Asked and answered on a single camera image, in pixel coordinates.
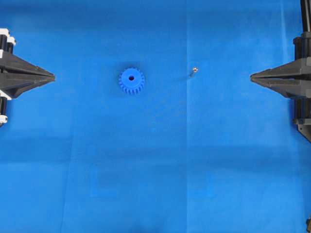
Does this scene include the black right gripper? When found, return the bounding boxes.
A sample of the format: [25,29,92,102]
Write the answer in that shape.
[250,31,311,144]

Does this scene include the blue cloth mat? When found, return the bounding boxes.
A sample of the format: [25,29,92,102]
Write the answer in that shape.
[0,0,311,233]

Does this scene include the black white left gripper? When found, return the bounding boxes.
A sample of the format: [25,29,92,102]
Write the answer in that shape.
[0,28,56,128]

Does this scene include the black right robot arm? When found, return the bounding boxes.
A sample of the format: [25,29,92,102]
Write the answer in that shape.
[250,0,311,141]

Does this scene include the blue plastic spur gear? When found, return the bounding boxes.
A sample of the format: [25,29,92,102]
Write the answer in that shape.
[119,67,145,95]

